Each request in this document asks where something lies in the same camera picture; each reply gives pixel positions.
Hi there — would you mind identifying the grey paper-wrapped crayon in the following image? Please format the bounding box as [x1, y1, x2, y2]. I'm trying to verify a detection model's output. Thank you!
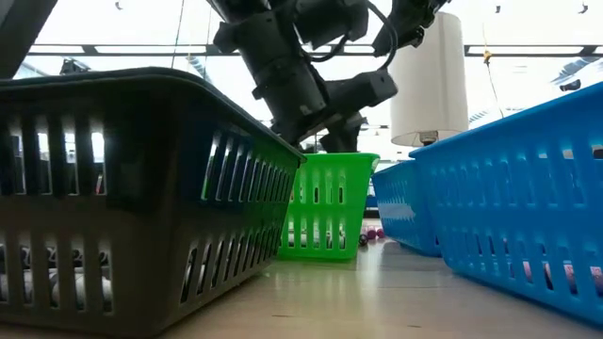
[287, 224, 316, 249]
[311, 224, 345, 249]
[0, 270, 34, 302]
[46, 275, 89, 310]

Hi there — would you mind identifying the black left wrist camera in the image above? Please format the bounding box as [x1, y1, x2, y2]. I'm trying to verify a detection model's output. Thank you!
[324, 69, 399, 115]

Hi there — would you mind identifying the black plastic slotted basket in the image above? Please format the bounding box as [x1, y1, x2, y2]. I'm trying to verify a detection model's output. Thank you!
[0, 66, 306, 336]

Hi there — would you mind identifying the green plastic slotted basket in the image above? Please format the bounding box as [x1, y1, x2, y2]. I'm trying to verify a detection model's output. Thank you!
[276, 152, 381, 263]

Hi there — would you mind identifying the blue plastic slotted basket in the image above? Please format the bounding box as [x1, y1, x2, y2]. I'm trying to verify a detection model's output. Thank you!
[408, 82, 603, 327]
[370, 158, 443, 258]

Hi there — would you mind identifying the black ceiling fixture cluster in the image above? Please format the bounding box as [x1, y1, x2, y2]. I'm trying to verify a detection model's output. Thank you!
[58, 58, 90, 75]

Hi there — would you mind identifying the table lamp white shade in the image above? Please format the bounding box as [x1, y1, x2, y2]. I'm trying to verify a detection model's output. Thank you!
[388, 11, 470, 147]

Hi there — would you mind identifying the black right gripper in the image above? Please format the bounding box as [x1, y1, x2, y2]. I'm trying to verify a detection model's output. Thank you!
[371, 0, 448, 57]

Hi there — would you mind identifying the yellow hanging cord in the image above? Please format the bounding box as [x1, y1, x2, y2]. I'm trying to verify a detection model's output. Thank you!
[479, 0, 505, 119]

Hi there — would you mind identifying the black overhead beam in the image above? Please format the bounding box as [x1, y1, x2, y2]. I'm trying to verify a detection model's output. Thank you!
[0, 42, 603, 57]

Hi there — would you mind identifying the black left camera cable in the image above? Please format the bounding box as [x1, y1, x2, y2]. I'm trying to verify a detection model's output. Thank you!
[301, 0, 399, 72]

